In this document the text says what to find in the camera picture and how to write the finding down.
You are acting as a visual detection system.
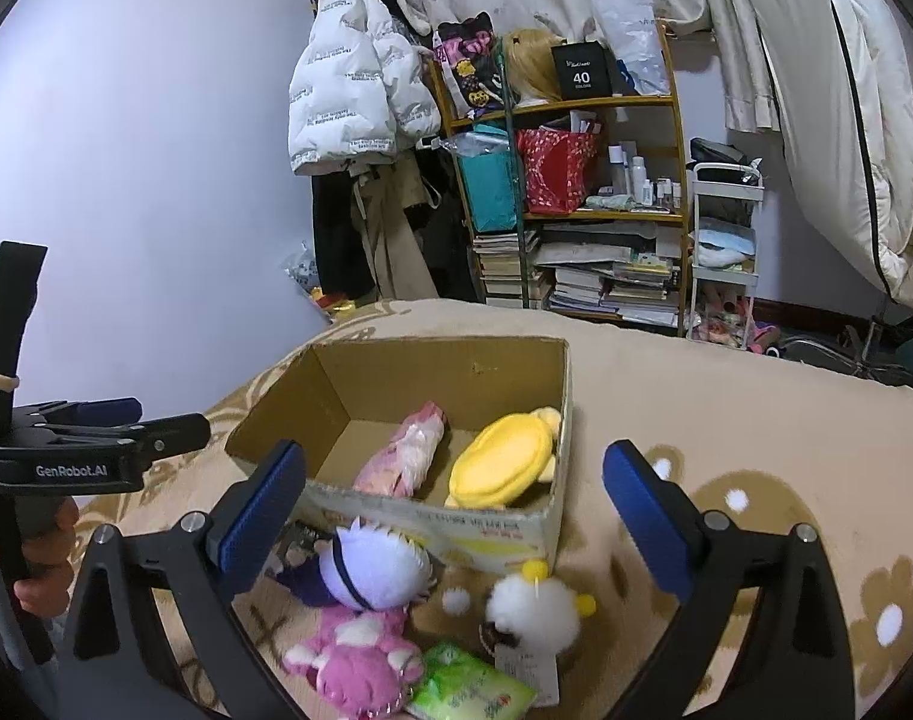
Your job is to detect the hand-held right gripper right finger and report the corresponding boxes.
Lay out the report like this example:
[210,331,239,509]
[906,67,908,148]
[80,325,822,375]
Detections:
[602,439,855,720]

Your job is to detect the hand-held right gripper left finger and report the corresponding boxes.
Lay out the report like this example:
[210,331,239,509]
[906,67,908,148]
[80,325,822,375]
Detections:
[55,439,308,720]

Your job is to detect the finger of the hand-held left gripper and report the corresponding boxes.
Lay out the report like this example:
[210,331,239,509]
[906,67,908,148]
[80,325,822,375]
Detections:
[47,414,212,460]
[14,397,144,430]

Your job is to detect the white-haired purple plush doll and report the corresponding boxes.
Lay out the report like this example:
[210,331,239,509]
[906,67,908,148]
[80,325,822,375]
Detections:
[272,516,437,612]

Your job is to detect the white fluffy chick plush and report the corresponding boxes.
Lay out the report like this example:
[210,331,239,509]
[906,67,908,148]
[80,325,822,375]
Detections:
[479,559,599,650]

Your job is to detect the magenta plush bear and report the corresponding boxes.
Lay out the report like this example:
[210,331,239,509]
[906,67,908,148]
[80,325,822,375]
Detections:
[283,604,425,719]

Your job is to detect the cardboard box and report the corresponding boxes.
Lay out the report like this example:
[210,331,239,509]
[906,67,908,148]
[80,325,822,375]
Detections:
[224,336,573,575]

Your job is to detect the green tissue pack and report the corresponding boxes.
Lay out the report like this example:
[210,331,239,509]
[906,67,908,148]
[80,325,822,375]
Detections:
[404,643,539,720]

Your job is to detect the person's left hand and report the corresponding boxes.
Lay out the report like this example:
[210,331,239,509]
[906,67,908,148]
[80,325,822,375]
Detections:
[10,499,80,620]

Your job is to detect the beige printed blanket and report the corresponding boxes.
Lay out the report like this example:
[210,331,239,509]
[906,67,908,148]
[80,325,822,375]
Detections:
[52,298,913,720]

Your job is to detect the light pink striped doll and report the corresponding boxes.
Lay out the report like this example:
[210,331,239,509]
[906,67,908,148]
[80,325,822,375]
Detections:
[352,401,449,497]

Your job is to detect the yellow plush toy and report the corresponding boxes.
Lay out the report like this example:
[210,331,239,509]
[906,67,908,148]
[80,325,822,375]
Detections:
[445,406,564,511]

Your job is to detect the white paper tag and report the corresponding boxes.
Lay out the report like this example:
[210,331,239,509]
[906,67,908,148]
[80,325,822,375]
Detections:
[494,649,561,707]

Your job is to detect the yellow red packet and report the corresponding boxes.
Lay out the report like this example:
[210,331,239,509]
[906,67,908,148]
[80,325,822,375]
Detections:
[310,289,359,320]

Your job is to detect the colourful plastic bag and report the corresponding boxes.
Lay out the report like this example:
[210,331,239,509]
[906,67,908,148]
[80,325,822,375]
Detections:
[284,241,324,301]

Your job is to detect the pink doll figures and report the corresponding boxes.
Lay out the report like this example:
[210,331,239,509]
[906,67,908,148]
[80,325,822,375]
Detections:
[692,281,753,346]

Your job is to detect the pile of books and papers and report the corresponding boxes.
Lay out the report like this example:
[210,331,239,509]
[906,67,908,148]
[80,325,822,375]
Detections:
[542,221,686,327]

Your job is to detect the black coat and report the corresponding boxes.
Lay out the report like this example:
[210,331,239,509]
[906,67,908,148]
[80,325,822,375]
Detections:
[310,172,375,299]

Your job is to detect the beige coat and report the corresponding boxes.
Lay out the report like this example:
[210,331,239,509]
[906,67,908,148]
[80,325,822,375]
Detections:
[347,146,446,301]

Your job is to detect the stack of books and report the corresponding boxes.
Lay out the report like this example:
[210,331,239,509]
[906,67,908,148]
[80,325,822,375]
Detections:
[471,229,543,307]

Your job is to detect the blue and white cloth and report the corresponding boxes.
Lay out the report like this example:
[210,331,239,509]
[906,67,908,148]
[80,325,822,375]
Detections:
[692,217,758,271]

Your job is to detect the black light stand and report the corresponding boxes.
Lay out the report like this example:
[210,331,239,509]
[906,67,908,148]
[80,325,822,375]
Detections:
[782,300,913,383]

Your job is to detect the dark hanging clothing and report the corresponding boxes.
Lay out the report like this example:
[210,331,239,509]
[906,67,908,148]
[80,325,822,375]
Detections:
[407,146,480,305]

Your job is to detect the group of cosmetic bottles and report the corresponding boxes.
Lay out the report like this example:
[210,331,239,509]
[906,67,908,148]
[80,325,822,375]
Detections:
[606,141,686,211]

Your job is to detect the white utility cart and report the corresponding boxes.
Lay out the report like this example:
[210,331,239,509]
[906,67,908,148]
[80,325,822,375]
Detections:
[685,161,765,350]

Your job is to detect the red patterned bag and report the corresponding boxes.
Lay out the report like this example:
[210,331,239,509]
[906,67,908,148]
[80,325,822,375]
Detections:
[516,127,602,215]

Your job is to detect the teal bag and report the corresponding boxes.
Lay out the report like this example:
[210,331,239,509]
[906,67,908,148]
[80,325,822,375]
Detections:
[452,131,519,233]

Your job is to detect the green metal pole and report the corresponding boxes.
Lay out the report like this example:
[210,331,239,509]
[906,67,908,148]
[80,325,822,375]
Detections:
[494,37,533,308]

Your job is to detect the white puffer jacket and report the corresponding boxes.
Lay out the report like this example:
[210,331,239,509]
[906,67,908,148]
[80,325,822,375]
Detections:
[287,0,443,177]

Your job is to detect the clear plastic bottle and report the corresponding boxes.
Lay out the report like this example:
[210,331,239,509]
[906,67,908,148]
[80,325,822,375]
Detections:
[427,131,510,160]

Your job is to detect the wooden shelf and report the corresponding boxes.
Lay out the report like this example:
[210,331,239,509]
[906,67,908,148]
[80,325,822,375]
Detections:
[427,22,690,338]

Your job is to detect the black box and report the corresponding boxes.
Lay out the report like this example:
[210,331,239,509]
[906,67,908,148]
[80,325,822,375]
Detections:
[551,41,615,100]

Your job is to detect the white fabric cover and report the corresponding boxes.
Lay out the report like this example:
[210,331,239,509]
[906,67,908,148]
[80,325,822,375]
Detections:
[741,0,913,308]

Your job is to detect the blonde wig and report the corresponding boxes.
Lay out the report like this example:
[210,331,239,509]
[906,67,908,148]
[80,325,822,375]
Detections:
[501,28,570,106]

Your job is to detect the black printed bag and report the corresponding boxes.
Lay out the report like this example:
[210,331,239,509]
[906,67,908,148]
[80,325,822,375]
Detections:
[434,13,506,113]

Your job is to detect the white plastic bag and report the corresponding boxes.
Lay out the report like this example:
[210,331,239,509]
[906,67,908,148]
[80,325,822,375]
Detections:
[591,0,671,97]

